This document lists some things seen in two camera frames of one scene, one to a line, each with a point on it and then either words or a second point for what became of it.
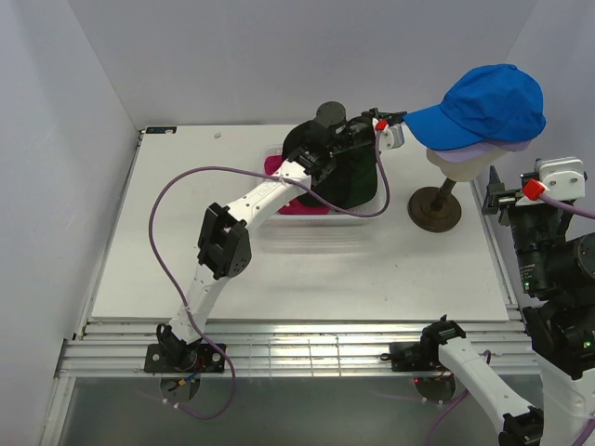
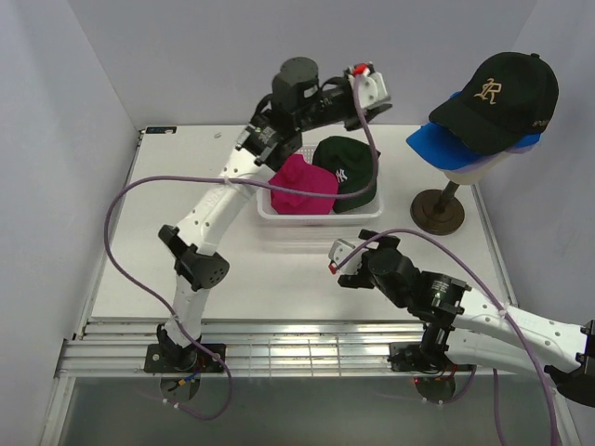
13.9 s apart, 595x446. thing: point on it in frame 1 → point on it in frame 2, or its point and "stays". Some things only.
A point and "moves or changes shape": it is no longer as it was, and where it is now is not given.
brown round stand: [435, 209] stays
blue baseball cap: [500, 103] → [437, 145]
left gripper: [373, 115] → [352, 121]
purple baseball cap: [482, 150] → [480, 168]
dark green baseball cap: [354, 177] stays
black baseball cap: [293, 138] moves or changes shape
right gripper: [495, 189] → [357, 279]
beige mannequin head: [467, 170] stays
